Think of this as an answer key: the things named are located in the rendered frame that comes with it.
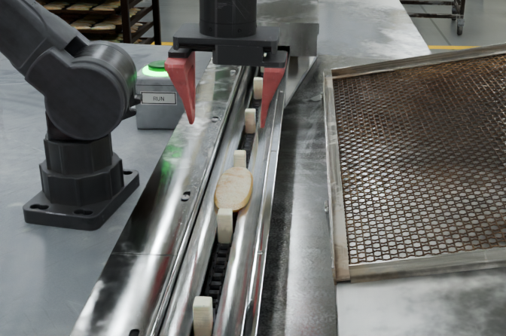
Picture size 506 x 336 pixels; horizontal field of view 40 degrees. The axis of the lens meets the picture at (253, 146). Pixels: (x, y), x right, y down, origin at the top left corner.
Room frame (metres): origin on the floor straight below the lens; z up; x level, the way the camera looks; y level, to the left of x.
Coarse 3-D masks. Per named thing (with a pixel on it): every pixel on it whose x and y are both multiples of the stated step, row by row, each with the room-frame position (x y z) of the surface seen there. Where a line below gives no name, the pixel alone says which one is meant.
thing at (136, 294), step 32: (224, 96) 0.92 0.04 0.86; (192, 128) 0.80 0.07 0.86; (160, 160) 0.70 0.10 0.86; (192, 160) 0.70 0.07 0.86; (160, 192) 0.62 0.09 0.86; (192, 192) 0.62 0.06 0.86; (128, 224) 0.56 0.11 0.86; (160, 224) 0.56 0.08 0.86; (128, 256) 0.50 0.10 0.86; (160, 256) 0.50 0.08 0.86; (96, 288) 0.45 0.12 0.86; (128, 288) 0.45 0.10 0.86; (160, 288) 0.45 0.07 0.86; (96, 320) 0.41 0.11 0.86; (128, 320) 0.41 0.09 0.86
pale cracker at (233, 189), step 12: (240, 168) 0.69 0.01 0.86; (228, 180) 0.65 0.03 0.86; (240, 180) 0.65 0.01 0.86; (252, 180) 0.66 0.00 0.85; (216, 192) 0.63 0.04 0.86; (228, 192) 0.62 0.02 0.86; (240, 192) 0.62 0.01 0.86; (216, 204) 0.61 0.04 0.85; (228, 204) 0.60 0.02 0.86; (240, 204) 0.61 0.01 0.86
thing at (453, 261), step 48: (480, 48) 0.90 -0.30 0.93; (336, 96) 0.83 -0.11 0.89; (384, 96) 0.80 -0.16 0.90; (432, 96) 0.77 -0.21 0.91; (480, 96) 0.75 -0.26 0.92; (336, 144) 0.67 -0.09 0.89; (384, 144) 0.66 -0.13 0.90; (336, 192) 0.56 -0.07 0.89; (384, 192) 0.55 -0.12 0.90; (480, 192) 0.52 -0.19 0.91; (336, 240) 0.47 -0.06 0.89; (432, 240) 0.46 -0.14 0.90; (480, 240) 0.45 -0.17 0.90
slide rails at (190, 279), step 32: (256, 128) 0.83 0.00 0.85; (224, 160) 0.73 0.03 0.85; (256, 160) 0.72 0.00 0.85; (256, 192) 0.64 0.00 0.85; (256, 224) 0.58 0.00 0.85; (192, 256) 0.52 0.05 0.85; (192, 288) 0.47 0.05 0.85; (224, 288) 0.47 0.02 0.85; (192, 320) 0.43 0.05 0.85; (224, 320) 0.43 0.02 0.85
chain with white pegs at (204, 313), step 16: (256, 80) 0.98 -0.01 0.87; (256, 96) 0.98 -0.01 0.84; (256, 112) 0.92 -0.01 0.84; (240, 160) 0.70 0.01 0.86; (224, 224) 0.56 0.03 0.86; (224, 240) 0.56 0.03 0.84; (224, 256) 0.54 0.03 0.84; (224, 272) 0.51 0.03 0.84; (208, 288) 0.48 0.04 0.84; (208, 304) 0.42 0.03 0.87; (208, 320) 0.42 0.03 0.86
